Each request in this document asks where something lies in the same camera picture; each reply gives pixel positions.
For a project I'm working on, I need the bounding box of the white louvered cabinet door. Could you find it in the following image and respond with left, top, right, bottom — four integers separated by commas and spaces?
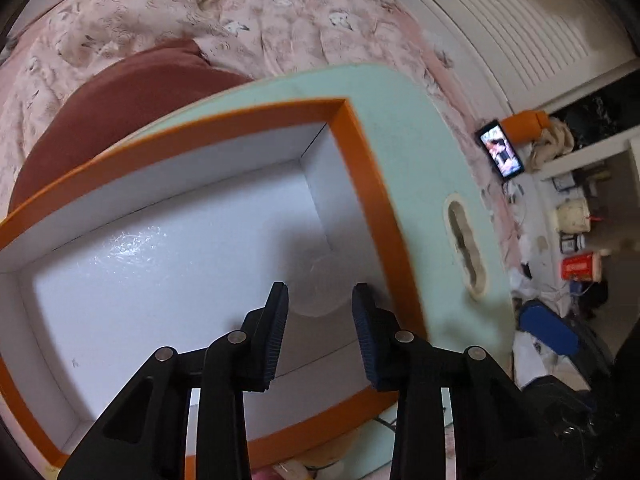
400, 0, 640, 113

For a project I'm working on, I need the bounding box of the red white packet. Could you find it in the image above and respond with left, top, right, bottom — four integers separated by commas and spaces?
559, 252, 603, 283

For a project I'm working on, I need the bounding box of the pink bed sheet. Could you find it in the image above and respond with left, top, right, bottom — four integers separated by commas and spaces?
0, 0, 526, 281

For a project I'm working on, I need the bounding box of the smartphone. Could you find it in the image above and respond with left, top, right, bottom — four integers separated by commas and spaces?
474, 119, 526, 182

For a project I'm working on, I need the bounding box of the blue flat object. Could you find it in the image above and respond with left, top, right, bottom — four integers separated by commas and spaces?
517, 299, 581, 358

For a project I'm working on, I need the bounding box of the red-brown pillow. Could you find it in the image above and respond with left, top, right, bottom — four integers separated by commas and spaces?
7, 37, 256, 211

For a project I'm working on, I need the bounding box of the dark bag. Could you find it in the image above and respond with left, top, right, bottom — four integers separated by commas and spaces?
520, 330, 640, 480

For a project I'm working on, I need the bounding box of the orange cardboard box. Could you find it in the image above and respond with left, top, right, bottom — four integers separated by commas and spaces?
0, 97, 431, 471

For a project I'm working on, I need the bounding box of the cream cloth bundle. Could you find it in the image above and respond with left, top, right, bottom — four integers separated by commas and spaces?
530, 117, 576, 171

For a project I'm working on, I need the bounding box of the clear plastic item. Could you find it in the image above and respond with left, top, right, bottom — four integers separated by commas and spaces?
292, 252, 351, 318

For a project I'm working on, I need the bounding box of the mint green lap table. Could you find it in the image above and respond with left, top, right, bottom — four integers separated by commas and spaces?
185, 62, 516, 480

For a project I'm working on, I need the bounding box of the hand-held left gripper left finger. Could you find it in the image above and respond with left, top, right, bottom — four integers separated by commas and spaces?
57, 281, 290, 480

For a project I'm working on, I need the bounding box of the orange bag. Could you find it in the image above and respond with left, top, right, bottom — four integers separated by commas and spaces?
501, 108, 551, 143

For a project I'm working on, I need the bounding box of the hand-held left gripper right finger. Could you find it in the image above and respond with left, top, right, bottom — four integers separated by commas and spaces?
351, 282, 571, 480

